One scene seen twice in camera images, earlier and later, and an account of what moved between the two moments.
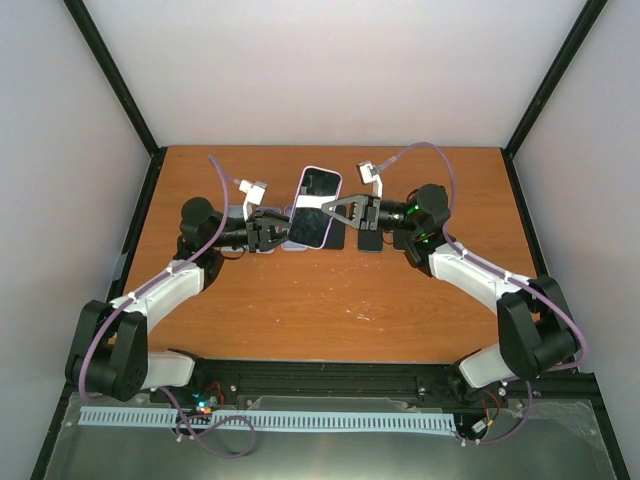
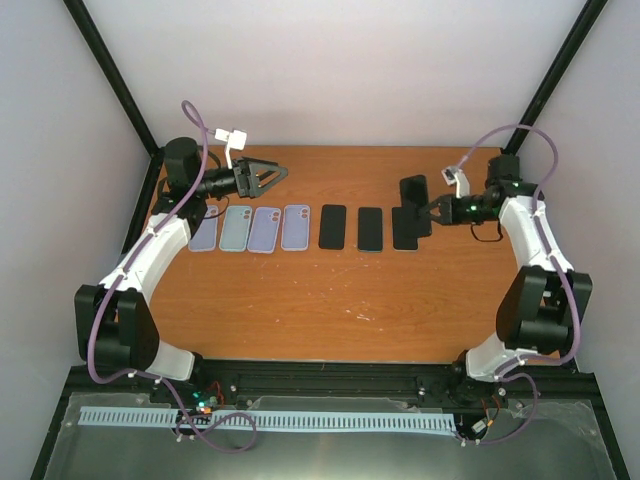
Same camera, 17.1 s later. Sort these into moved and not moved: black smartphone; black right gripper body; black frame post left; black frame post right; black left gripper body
Moved: black right gripper body; black left gripper body
Not moved: black smartphone; black frame post right; black frame post left
